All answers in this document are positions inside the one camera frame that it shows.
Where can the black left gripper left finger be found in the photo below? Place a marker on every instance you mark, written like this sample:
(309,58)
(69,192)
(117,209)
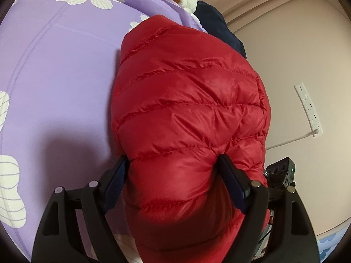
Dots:
(97,198)

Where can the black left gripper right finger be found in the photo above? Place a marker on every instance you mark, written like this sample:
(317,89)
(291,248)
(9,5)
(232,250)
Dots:
(251,198)

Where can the red puffer down jacket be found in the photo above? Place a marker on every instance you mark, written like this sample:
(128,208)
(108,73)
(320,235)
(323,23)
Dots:
(181,98)

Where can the purple floral bed sheet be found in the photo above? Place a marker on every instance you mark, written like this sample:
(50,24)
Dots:
(58,64)

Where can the dark navy garment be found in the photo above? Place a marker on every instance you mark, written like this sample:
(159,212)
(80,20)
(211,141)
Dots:
(213,22)

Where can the white wall power strip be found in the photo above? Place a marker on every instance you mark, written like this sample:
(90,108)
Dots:
(309,109)

